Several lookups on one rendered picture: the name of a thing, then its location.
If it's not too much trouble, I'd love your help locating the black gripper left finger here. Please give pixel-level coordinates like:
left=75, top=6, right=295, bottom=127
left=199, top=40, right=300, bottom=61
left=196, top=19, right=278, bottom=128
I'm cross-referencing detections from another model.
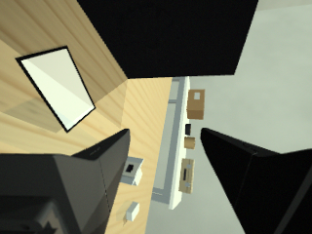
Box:
left=0, top=129, right=131, bottom=234

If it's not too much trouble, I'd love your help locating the small white block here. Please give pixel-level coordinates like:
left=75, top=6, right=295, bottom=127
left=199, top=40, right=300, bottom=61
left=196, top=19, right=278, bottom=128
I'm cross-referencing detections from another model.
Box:
left=126, top=202, right=138, bottom=221

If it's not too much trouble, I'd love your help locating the black panel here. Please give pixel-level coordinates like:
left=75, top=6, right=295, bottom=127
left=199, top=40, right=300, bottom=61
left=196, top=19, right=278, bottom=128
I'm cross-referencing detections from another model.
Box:
left=77, top=0, right=258, bottom=79

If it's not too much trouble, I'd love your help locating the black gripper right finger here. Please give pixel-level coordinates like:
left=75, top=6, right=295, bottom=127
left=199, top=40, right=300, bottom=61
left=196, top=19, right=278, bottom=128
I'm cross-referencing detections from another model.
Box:
left=200, top=128, right=312, bottom=234

